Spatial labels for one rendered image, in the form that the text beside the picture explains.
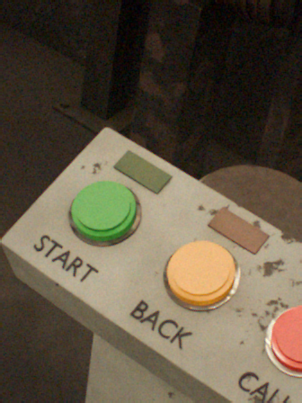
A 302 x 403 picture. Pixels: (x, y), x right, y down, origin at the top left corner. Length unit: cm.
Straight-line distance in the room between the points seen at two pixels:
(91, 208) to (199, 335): 11
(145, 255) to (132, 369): 8
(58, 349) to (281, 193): 59
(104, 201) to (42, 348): 71
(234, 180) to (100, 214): 20
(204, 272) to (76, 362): 73
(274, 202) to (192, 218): 17
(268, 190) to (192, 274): 22
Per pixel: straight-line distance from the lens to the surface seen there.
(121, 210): 57
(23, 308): 132
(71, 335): 129
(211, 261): 55
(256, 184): 75
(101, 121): 162
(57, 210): 59
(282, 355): 53
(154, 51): 128
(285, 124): 119
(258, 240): 57
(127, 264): 57
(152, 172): 60
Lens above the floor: 100
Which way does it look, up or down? 42 degrees down
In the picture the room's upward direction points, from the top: 10 degrees clockwise
